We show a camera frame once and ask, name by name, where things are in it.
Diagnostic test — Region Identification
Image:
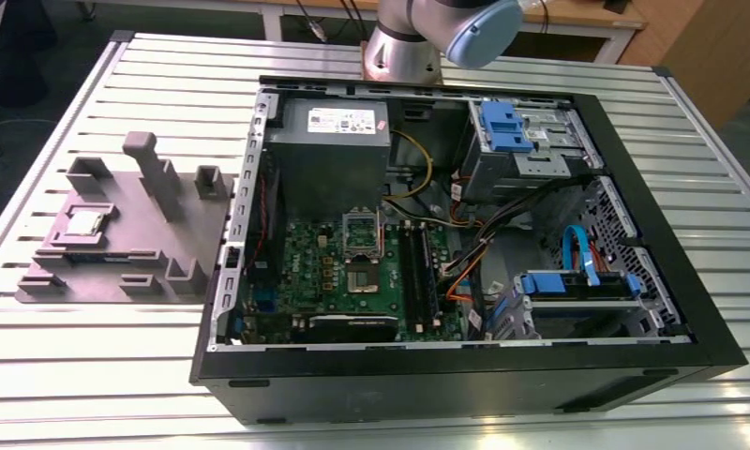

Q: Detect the grey power supply unit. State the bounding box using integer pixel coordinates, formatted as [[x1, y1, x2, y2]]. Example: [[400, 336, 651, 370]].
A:
[[267, 97, 393, 212]]

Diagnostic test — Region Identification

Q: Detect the wooden desk with white frame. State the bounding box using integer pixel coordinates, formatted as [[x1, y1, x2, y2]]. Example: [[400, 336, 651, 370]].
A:
[[249, 0, 651, 65]]

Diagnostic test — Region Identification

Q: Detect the silver metal drive cage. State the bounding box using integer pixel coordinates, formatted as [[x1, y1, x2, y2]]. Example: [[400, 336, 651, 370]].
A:
[[460, 97, 605, 203]]

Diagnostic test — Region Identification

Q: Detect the black graphics card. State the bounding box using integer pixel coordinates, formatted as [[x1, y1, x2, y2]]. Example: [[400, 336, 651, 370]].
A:
[[293, 312, 400, 343]]

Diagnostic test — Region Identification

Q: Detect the grey parts rack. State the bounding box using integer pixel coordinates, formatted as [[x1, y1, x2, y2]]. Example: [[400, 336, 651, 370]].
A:
[[13, 131, 236, 305]]

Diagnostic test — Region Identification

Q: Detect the orange wire bundle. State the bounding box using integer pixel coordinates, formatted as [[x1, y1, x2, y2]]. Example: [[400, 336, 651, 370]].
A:
[[443, 243, 493, 305]]

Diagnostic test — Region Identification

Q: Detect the dark installed RAM stick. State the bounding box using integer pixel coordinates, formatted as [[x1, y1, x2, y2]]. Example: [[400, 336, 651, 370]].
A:
[[412, 223, 444, 318]]

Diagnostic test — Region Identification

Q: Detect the yellow wire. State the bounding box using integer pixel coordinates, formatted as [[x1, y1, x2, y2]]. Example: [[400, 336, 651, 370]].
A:
[[384, 129, 436, 202]]

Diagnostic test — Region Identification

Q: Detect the black PC case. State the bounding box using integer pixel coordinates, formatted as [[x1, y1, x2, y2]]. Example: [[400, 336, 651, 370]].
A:
[[189, 74, 750, 426]]

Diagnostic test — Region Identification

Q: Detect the hard disk in blue carrier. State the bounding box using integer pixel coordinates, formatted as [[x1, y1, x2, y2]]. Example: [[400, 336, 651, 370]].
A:
[[513, 270, 643, 302]]

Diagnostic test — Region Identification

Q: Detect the silver metal disk bay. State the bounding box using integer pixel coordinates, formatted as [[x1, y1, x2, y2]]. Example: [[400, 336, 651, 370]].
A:
[[484, 276, 693, 341]]

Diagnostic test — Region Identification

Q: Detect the green motherboard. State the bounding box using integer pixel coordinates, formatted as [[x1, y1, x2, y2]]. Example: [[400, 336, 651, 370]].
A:
[[236, 219, 471, 343]]

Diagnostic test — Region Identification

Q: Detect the CPU socket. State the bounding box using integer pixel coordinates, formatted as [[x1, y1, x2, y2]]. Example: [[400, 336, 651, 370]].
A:
[[344, 262, 384, 295]]

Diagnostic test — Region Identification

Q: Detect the RAM stick with gold contacts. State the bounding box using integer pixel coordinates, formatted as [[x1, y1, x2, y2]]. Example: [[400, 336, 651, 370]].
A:
[[61, 252, 132, 263]]

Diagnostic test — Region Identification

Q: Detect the silver CPU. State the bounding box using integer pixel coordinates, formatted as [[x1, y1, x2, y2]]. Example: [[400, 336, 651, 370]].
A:
[[64, 211, 108, 236]]

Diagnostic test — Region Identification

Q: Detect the black wire bundle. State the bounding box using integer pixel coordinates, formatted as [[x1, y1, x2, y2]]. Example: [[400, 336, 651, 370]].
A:
[[443, 175, 596, 278]]

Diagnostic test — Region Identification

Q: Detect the metal socket cover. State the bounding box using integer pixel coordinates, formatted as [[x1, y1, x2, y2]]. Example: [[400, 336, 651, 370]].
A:
[[341, 208, 387, 262]]

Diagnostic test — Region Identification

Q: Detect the blue plastic drive rail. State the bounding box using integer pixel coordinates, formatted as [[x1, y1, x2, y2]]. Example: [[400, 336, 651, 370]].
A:
[[497, 132, 536, 154], [481, 100, 527, 135]]

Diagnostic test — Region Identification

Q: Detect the wooden cabinet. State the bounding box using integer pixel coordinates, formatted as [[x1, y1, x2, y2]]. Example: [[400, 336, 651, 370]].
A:
[[619, 0, 750, 128]]

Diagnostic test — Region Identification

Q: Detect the black cable with silver plug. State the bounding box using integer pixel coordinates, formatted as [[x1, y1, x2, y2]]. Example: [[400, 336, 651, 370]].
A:
[[295, 0, 328, 44]]

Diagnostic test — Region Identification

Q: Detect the blue flat wire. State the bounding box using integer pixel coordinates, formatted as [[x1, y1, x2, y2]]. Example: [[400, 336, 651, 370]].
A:
[[561, 224, 601, 287]]

